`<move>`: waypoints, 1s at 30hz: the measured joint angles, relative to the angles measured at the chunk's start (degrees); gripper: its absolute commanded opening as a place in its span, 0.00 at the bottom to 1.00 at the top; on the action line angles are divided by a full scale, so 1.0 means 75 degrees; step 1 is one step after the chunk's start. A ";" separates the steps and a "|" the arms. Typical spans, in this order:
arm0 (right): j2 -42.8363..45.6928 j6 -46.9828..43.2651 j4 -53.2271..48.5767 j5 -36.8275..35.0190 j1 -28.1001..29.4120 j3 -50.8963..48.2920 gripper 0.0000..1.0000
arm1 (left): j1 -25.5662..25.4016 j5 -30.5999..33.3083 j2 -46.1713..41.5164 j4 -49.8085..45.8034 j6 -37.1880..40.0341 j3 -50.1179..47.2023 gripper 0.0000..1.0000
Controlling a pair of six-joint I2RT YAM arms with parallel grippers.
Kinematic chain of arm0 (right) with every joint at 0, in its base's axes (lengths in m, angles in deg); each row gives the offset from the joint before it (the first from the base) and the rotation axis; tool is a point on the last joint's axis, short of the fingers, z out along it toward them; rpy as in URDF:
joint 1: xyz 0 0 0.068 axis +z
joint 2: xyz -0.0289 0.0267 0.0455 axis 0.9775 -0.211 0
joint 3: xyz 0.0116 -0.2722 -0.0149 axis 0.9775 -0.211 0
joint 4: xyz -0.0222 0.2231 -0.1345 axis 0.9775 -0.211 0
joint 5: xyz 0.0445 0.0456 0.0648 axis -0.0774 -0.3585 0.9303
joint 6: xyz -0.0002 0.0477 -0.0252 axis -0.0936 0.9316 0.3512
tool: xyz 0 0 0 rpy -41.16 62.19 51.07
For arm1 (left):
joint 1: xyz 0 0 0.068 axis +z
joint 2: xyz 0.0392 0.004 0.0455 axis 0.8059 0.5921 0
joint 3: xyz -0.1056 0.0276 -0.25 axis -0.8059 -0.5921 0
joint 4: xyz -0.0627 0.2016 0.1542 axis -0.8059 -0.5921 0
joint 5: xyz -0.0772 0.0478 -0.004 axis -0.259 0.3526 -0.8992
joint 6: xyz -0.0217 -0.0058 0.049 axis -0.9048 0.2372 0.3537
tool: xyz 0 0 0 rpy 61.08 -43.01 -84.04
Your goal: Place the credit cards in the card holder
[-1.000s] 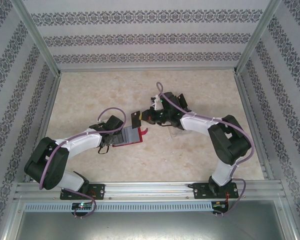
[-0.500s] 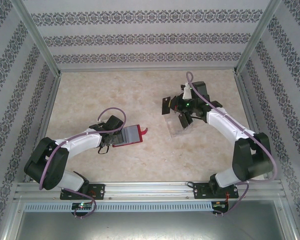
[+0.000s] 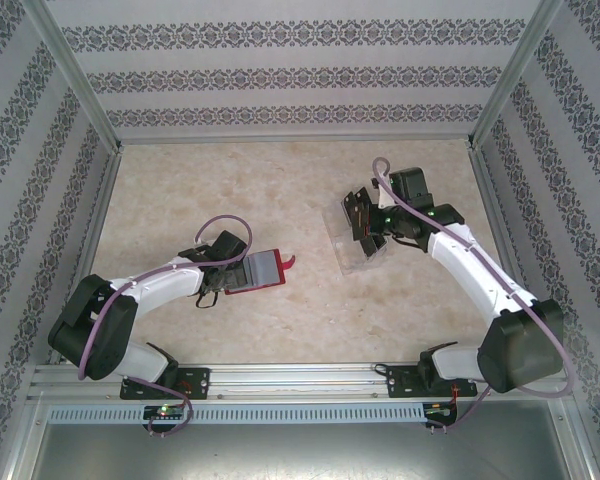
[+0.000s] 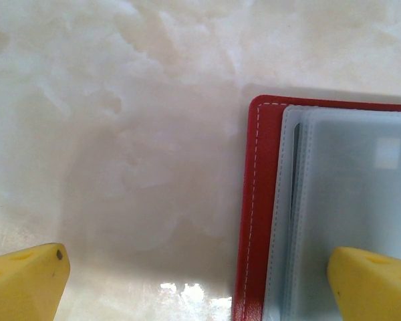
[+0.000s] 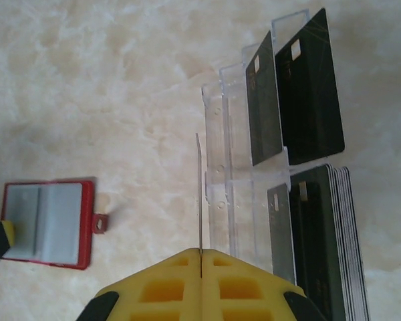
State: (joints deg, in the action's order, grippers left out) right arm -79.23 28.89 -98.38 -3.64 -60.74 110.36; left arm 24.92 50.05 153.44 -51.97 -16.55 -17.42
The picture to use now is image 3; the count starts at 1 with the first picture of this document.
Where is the grey metal sheet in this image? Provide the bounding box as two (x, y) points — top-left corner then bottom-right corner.
(9, 397), (594, 480)

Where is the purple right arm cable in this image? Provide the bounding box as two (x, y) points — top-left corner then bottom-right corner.
(371, 157), (576, 435)

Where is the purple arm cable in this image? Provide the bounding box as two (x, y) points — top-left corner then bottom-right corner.
(77, 214), (254, 436)
(371, 157), (576, 435)

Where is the red card holder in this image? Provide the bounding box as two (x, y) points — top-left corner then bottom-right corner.
(223, 248), (299, 297)

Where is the long aluminium base rail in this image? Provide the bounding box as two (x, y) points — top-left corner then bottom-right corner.
(28, 363), (567, 401)

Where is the aluminium frame post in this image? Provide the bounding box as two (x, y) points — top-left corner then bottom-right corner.
(467, 0), (566, 151)
(22, 0), (124, 154)

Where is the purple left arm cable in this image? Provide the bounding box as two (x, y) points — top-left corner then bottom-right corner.
(77, 214), (254, 436)

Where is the aluminium table side rail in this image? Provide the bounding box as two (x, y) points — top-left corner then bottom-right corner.
(467, 144), (549, 361)
(49, 147), (124, 366)

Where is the slotted grey cable duct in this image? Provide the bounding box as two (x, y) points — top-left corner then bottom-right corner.
(46, 402), (427, 425)

